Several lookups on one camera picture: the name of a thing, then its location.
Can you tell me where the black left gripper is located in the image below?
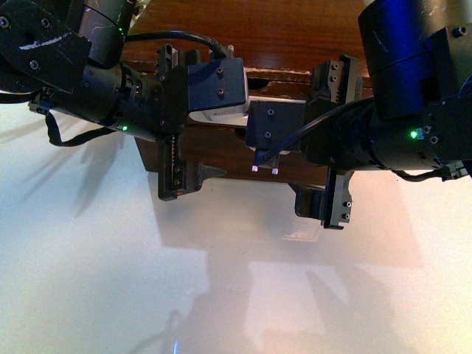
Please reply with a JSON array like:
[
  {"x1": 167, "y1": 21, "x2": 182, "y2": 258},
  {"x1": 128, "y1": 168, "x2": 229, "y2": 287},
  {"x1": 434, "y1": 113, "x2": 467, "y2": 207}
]
[{"x1": 158, "y1": 44, "x2": 227, "y2": 201}]

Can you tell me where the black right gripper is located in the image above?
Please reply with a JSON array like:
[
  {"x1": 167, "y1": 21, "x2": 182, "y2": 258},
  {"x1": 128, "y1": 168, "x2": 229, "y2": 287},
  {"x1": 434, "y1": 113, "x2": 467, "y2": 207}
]
[{"x1": 288, "y1": 55, "x2": 362, "y2": 229}]

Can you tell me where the dark wooden drawer box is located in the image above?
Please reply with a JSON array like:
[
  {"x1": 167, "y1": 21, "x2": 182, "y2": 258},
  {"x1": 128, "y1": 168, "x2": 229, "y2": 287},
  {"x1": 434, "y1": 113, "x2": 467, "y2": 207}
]
[{"x1": 131, "y1": 1, "x2": 367, "y2": 185}]

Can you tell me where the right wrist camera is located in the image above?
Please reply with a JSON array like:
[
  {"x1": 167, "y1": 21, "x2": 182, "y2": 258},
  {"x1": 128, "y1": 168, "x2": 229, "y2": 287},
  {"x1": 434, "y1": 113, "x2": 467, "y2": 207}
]
[{"x1": 245, "y1": 101, "x2": 305, "y2": 150}]

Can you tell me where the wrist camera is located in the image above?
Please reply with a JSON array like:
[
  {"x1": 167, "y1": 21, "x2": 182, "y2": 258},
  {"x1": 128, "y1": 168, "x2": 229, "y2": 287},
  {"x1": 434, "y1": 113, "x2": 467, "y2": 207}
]
[
  {"x1": 188, "y1": 58, "x2": 250, "y2": 127},
  {"x1": 245, "y1": 101, "x2": 305, "y2": 150}
]

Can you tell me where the right camera cable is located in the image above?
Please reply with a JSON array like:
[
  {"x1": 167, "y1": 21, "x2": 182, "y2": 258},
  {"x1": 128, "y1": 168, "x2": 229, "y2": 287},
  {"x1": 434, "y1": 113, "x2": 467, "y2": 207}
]
[{"x1": 250, "y1": 96, "x2": 375, "y2": 173}]

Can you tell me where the camera cable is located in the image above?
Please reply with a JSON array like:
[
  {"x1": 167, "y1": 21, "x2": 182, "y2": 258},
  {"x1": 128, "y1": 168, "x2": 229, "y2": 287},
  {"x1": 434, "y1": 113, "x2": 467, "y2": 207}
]
[
  {"x1": 250, "y1": 96, "x2": 375, "y2": 173},
  {"x1": 123, "y1": 30, "x2": 235, "y2": 60}
]

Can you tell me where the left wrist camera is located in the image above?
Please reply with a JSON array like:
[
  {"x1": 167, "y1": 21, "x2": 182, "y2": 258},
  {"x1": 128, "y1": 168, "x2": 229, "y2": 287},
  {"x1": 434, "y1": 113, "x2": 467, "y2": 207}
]
[{"x1": 188, "y1": 58, "x2": 250, "y2": 127}]

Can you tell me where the left camera cable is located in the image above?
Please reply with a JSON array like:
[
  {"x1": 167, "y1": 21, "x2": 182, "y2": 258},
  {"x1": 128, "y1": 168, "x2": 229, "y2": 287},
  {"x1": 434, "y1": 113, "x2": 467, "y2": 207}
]
[{"x1": 123, "y1": 30, "x2": 235, "y2": 60}]

